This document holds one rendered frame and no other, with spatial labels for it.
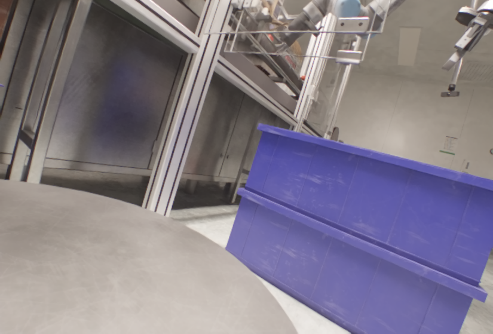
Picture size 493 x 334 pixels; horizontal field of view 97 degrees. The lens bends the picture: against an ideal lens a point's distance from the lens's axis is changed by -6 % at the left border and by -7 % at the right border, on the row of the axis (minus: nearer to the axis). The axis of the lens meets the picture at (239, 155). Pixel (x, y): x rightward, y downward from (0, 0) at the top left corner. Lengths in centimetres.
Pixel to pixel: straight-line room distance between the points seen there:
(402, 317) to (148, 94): 102
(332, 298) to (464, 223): 33
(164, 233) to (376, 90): 575
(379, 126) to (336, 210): 502
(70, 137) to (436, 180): 100
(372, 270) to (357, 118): 515
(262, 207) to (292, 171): 14
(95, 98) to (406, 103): 547
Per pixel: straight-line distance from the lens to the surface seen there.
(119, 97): 95
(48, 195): 26
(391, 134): 558
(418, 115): 571
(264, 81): 115
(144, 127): 102
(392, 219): 64
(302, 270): 70
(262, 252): 74
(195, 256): 20
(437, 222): 65
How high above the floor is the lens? 34
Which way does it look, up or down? 2 degrees down
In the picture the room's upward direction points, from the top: 18 degrees clockwise
